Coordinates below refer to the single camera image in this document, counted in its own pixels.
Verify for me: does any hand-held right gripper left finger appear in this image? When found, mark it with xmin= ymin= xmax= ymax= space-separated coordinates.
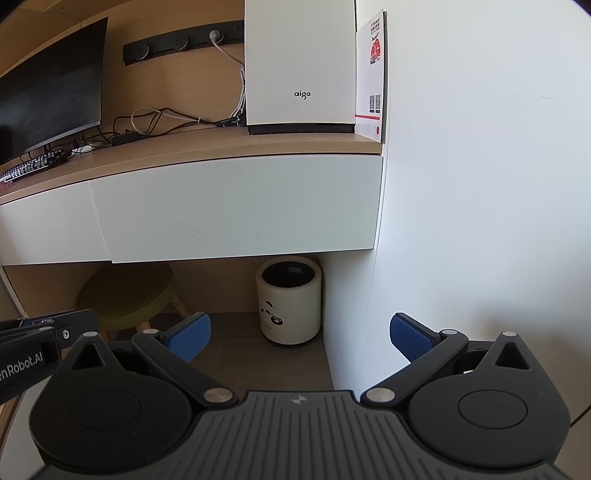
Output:
xmin=58 ymin=312 xmax=236 ymax=409

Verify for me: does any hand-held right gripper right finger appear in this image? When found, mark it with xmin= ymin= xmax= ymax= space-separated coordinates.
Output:
xmin=360 ymin=312 xmax=534 ymax=409

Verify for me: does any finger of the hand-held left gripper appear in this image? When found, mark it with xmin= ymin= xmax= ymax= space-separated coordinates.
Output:
xmin=0 ymin=309 xmax=101 ymax=354

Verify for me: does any wide white drawer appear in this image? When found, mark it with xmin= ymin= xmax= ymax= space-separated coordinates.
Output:
xmin=90 ymin=155 xmax=385 ymax=264

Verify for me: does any olive green stool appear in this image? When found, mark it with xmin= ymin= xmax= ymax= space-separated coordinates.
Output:
xmin=76 ymin=263 xmax=190 ymax=343

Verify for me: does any white panda face bin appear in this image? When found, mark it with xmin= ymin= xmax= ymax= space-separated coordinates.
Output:
xmin=256 ymin=258 xmax=323 ymax=347

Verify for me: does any narrow white drawer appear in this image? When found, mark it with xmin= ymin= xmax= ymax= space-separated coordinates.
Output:
xmin=0 ymin=180 xmax=112 ymax=267

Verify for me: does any black keyboard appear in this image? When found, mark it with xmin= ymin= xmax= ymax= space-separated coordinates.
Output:
xmin=0 ymin=150 xmax=64 ymax=184

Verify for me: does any black computer monitor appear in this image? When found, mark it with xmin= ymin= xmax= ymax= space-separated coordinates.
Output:
xmin=0 ymin=17 xmax=109 ymax=166

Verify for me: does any white red printed box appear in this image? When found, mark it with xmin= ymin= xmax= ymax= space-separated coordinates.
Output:
xmin=355 ymin=9 xmax=389 ymax=144

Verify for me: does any white computer case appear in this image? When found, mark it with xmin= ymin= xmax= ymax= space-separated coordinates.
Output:
xmin=244 ymin=0 xmax=358 ymax=136

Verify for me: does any white coiled cable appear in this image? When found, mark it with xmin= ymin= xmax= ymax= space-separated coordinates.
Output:
xmin=131 ymin=108 xmax=204 ymax=137

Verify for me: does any black cable bundle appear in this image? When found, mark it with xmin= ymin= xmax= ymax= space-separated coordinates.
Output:
xmin=113 ymin=108 xmax=246 ymax=139

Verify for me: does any white plug with cable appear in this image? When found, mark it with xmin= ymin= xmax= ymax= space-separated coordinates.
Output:
xmin=209 ymin=30 xmax=246 ymax=121

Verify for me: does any black wall socket rail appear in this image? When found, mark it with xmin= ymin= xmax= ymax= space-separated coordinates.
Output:
xmin=124 ymin=21 xmax=245 ymax=65

